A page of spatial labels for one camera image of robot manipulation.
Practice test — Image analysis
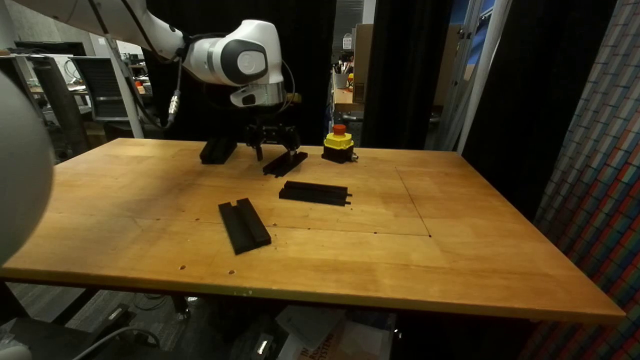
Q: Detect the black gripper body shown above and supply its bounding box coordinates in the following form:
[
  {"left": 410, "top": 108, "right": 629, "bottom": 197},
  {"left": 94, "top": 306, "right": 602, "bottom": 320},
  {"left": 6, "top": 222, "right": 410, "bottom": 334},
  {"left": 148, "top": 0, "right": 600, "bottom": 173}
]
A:
[{"left": 244, "top": 104, "right": 301, "bottom": 137}]

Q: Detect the yellow red emergency stop button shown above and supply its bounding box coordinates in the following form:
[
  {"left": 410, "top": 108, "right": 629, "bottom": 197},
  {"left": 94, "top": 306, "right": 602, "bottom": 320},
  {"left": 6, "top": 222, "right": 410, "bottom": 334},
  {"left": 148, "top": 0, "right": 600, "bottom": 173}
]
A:
[{"left": 320, "top": 122, "right": 361, "bottom": 166}]

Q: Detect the brown cardboard box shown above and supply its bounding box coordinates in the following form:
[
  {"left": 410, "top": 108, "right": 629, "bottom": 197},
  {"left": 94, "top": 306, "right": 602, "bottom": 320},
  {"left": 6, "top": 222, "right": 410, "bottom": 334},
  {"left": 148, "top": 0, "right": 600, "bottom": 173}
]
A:
[{"left": 352, "top": 22, "right": 377, "bottom": 106}]

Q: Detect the narrow black curtain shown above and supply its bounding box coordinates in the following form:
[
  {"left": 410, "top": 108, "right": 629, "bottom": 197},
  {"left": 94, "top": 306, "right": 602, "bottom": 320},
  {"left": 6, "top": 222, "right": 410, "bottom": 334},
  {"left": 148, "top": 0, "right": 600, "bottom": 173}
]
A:
[{"left": 363, "top": 0, "right": 456, "bottom": 153}]

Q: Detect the grey metal shelf rack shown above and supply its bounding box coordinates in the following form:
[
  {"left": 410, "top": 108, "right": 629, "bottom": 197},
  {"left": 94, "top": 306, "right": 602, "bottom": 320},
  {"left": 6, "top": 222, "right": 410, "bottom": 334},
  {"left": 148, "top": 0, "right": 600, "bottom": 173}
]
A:
[{"left": 66, "top": 53, "right": 147, "bottom": 139}]

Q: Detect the papers and box under table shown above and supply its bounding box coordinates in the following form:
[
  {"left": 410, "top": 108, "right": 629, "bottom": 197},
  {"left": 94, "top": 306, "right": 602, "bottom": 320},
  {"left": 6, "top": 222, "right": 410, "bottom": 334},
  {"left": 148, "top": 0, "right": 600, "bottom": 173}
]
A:
[{"left": 277, "top": 303, "right": 397, "bottom": 360}]

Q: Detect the white upright pole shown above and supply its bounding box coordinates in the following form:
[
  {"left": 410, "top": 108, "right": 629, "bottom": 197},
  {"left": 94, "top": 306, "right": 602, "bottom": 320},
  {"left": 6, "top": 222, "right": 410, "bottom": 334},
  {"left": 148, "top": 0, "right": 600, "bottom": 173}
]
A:
[{"left": 456, "top": 0, "right": 516, "bottom": 156}]

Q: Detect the black curtain beside backdrop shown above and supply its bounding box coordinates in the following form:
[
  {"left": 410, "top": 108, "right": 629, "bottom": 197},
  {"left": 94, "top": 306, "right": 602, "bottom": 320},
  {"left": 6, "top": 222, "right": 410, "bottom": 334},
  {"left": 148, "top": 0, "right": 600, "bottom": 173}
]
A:
[{"left": 463, "top": 0, "right": 619, "bottom": 222}]

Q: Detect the black office chair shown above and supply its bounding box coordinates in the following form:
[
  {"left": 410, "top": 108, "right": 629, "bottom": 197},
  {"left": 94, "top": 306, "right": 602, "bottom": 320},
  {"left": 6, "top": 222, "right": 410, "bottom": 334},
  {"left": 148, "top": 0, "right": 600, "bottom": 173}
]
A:
[{"left": 0, "top": 312, "right": 166, "bottom": 360}]

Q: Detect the colourful patterned backdrop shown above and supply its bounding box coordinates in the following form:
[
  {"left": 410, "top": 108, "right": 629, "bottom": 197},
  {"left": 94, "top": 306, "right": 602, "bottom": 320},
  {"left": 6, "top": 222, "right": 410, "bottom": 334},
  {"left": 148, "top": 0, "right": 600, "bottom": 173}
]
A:
[{"left": 519, "top": 0, "right": 640, "bottom": 360}]

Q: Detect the white slanted post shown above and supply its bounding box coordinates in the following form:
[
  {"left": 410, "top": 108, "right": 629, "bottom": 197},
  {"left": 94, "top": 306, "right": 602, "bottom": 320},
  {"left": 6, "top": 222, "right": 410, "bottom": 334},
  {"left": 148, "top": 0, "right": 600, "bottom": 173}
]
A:
[{"left": 86, "top": 0, "right": 147, "bottom": 140}]

